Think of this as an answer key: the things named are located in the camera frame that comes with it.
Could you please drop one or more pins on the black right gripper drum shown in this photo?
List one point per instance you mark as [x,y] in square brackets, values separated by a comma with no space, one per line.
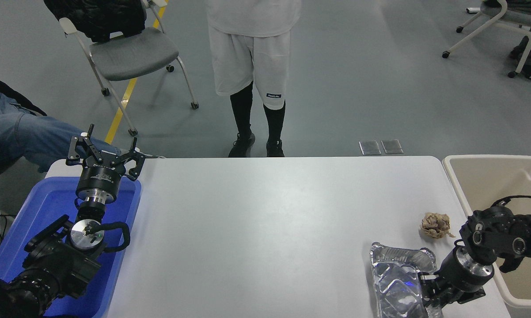
[460,276]

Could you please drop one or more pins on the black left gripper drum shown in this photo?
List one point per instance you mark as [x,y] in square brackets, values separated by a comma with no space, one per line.
[101,177]

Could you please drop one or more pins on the silver foil tray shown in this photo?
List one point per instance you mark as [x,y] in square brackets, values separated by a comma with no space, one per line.
[396,282]

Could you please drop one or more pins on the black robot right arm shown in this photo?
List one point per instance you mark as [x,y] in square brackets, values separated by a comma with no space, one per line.
[499,229]

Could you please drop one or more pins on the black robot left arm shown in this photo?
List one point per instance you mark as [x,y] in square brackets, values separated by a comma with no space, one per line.
[53,265]

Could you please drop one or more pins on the metal floor plate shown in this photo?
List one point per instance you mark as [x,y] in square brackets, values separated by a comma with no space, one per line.
[369,148]
[392,146]

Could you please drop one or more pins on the crumpled tan paper ball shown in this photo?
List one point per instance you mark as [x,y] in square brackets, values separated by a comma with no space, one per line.
[435,225]

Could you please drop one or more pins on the seated person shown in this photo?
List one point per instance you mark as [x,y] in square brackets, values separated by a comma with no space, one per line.
[27,137]

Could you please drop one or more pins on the blue plastic tray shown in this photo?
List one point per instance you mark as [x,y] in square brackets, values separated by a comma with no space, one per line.
[40,207]

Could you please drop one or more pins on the large pale bin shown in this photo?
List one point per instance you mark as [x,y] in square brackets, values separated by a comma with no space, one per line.
[491,181]

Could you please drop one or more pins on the black padded jacket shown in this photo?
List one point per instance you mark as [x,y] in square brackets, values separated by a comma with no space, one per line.
[97,17]

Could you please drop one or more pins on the standing person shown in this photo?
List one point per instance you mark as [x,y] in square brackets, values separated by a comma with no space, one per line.
[250,57]

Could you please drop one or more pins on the grey seat white-frame chair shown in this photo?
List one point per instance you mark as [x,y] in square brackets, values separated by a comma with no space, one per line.
[133,55]

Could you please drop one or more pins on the white-frame wheeled chair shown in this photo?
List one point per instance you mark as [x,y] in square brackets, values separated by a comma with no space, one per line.
[508,17]

